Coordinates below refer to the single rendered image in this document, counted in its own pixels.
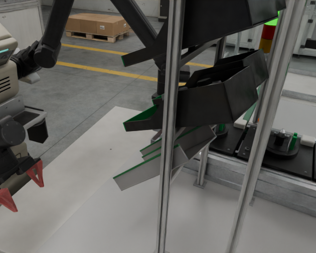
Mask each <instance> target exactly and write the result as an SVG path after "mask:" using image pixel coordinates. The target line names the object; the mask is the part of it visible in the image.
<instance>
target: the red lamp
mask: <svg viewBox="0 0 316 253"><path fill-rule="evenodd" d="M275 28H276V26H274V25H266V24H264V25H263V30H262V34H261V38H263V39H269V40H272V39H273V36H274V32H275Z"/></svg>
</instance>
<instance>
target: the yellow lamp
mask: <svg viewBox="0 0 316 253"><path fill-rule="evenodd" d="M272 41H273V40H269V39H263V38H261V39H260V44H259V48H258V49H262V48H263V51H264V53H270V49H271V45H272Z"/></svg>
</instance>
